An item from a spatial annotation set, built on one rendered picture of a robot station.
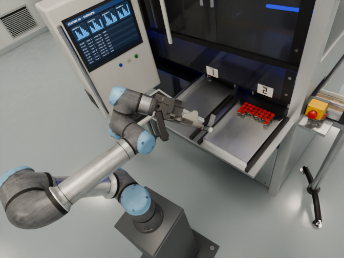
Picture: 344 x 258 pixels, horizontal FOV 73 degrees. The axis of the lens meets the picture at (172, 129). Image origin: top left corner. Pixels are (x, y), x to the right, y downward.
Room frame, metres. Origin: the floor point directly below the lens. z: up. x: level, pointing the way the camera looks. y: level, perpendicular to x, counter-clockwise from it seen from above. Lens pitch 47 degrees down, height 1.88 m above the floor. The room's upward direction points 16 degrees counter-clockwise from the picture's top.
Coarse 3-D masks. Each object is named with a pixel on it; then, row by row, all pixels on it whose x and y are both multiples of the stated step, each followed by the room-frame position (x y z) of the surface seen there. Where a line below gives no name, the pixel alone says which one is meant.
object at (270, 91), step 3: (258, 84) 0.90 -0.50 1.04; (261, 84) 0.89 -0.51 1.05; (258, 87) 0.90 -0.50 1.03; (261, 87) 0.89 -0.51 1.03; (264, 87) 0.87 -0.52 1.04; (267, 87) 0.86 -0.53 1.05; (258, 90) 0.90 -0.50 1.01; (261, 90) 0.89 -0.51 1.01; (267, 90) 0.86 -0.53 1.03; (270, 90) 0.85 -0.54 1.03; (261, 93) 0.88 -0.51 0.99; (267, 93) 0.86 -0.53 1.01; (270, 93) 0.84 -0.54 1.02; (270, 96) 0.84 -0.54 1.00
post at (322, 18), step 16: (320, 0) 0.75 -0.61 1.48; (336, 0) 0.72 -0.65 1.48; (320, 16) 0.73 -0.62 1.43; (320, 32) 0.72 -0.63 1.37; (304, 48) 0.76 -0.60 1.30; (320, 48) 0.71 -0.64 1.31; (304, 64) 0.74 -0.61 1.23; (304, 80) 0.73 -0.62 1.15; (304, 96) 0.71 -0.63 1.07; (288, 112) 0.76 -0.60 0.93; (288, 144) 0.72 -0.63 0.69; (288, 160) 0.74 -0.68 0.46; (272, 176) 0.75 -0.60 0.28; (272, 192) 0.73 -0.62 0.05
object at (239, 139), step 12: (228, 120) 0.86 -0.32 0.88; (240, 120) 0.84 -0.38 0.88; (252, 120) 0.81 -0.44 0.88; (276, 120) 0.77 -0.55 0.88; (216, 132) 0.80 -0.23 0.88; (228, 132) 0.78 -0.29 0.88; (240, 132) 0.76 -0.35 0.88; (252, 132) 0.74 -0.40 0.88; (264, 132) 0.71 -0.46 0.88; (216, 144) 0.72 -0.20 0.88; (228, 144) 0.70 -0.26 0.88; (240, 144) 0.68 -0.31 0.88; (252, 144) 0.66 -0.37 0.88; (228, 156) 0.63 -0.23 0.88; (240, 156) 0.62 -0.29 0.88; (252, 156) 0.58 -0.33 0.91
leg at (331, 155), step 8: (336, 136) 0.66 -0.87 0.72; (336, 144) 0.64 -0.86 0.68; (328, 152) 0.66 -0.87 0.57; (336, 152) 0.62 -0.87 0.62; (328, 160) 0.64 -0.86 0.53; (320, 168) 0.65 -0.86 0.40; (328, 168) 0.62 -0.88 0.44; (320, 176) 0.63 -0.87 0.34; (312, 184) 0.65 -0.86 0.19; (320, 184) 0.62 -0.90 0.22
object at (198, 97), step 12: (192, 84) 1.22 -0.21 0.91; (204, 84) 1.22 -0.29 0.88; (216, 84) 1.19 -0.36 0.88; (180, 96) 1.15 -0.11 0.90; (192, 96) 1.14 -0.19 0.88; (204, 96) 1.11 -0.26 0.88; (216, 96) 1.08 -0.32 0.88; (228, 96) 1.03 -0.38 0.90; (192, 108) 1.04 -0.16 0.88; (204, 108) 1.01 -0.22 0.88; (216, 108) 0.96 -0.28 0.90; (204, 120) 0.90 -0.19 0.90
